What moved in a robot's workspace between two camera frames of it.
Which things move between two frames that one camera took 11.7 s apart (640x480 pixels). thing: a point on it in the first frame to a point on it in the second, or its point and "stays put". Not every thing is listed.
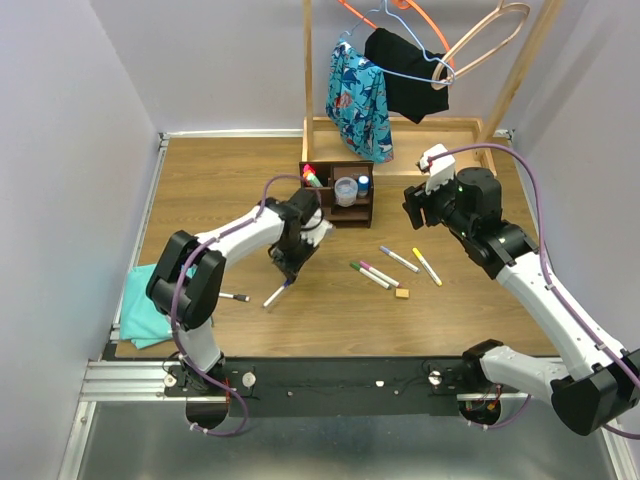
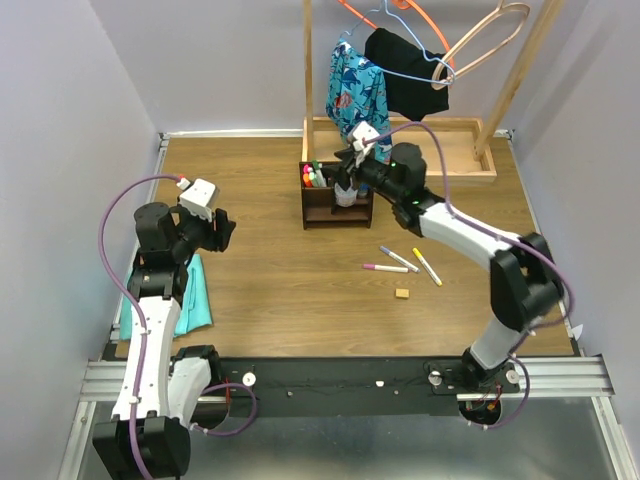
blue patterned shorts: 356,94 stays put
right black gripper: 416,197 to 348,168
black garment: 411,98 stays put
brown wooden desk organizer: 322,177 stays put
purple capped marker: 398,258 stays put
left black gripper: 292,268 to 224,229
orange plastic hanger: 406,4 stays put
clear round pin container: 345,190 stays put
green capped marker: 371,276 to 319,179
